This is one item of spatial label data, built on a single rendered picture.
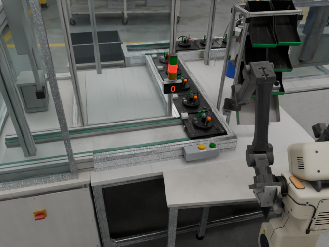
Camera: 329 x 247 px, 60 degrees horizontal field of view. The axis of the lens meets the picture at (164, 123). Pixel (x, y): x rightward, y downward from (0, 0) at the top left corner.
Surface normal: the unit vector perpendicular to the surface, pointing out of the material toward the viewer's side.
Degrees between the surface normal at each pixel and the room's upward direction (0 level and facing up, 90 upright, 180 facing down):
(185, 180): 0
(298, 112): 90
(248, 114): 45
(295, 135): 0
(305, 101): 90
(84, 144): 0
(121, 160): 90
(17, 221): 90
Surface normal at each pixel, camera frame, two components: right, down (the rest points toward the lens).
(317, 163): 0.10, -0.10
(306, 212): 0.11, 0.48
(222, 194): 0.03, -0.80
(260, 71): -0.09, -0.67
